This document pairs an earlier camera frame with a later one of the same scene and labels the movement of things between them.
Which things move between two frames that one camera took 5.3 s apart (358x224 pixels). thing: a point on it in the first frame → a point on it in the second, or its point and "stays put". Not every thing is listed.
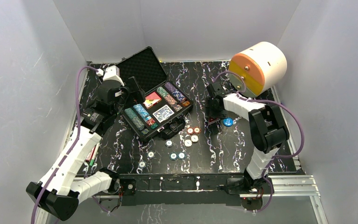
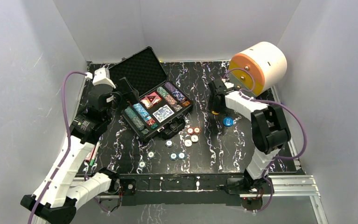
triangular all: (212, 120) → (150, 98)
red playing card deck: (151, 100) stays put
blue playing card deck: (163, 113) stays put
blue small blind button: (228, 122) stays put
